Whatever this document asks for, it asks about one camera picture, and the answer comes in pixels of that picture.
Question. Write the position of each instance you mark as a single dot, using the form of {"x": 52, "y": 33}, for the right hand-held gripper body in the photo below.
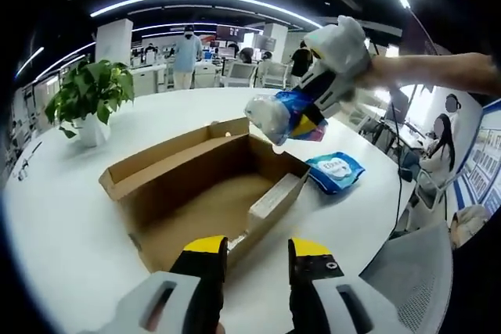
{"x": 344, "y": 50}

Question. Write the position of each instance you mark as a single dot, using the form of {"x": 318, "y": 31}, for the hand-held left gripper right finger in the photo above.
{"x": 336, "y": 302}

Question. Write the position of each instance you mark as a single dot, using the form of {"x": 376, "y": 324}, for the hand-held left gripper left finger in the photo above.
{"x": 184, "y": 295}

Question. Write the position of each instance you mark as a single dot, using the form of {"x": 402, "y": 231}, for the blue tissue packet bundle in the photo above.
{"x": 274, "y": 117}

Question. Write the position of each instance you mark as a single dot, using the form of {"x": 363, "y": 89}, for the blue wet wipes pack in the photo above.
{"x": 336, "y": 171}

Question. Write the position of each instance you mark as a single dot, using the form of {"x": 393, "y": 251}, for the brown cardboard shoe box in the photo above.
{"x": 188, "y": 177}

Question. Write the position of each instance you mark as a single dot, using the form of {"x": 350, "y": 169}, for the person's left hand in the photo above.
{"x": 219, "y": 328}

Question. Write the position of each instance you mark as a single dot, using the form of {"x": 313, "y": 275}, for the white office chair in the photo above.
{"x": 275, "y": 75}
{"x": 239, "y": 74}

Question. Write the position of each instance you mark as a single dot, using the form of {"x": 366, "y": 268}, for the desk computer monitor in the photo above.
{"x": 395, "y": 109}

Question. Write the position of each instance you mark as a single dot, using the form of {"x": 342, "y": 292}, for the grey mesh office chair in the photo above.
{"x": 415, "y": 283}

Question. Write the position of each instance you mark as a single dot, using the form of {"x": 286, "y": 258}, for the potted green plant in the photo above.
{"x": 90, "y": 91}

